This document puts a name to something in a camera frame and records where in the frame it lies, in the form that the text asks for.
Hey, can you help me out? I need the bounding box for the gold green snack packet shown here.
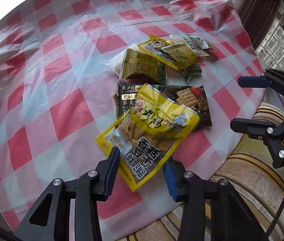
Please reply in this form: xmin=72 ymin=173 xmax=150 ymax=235
xmin=161 ymin=43 xmax=202 ymax=83

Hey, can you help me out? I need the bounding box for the olive gold snack packet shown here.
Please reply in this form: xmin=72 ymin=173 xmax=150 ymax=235
xmin=119 ymin=48 xmax=167 ymax=85

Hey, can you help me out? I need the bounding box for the white lace curtain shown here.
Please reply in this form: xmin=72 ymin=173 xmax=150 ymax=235
xmin=256 ymin=1 xmax=284 ymax=71

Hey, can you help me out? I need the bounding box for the pink curtain right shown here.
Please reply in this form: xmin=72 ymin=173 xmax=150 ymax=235
xmin=221 ymin=0 xmax=281 ymax=49

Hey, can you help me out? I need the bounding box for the yellow brown snack packet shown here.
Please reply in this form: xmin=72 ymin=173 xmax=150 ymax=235
xmin=137 ymin=35 xmax=179 ymax=70

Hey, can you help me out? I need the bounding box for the yellow tofu snack packet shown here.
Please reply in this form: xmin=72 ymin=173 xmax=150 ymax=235
xmin=96 ymin=83 xmax=199 ymax=192

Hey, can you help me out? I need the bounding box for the red checkered plastic tablecloth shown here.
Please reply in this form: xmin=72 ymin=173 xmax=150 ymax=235
xmin=0 ymin=0 xmax=264 ymax=230

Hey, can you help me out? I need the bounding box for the white nut snack packet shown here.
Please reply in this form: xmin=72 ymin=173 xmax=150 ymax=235
xmin=105 ymin=48 xmax=127 ymax=77

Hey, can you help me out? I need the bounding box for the silver green snack packet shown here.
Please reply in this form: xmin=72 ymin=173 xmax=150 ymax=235
xmin=169 ymin=34 xmax=215 ymax=57

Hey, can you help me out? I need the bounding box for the black cracker snack packet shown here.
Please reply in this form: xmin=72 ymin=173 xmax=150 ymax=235
xmin=114 ymin=82 xmax=212 ymax=128

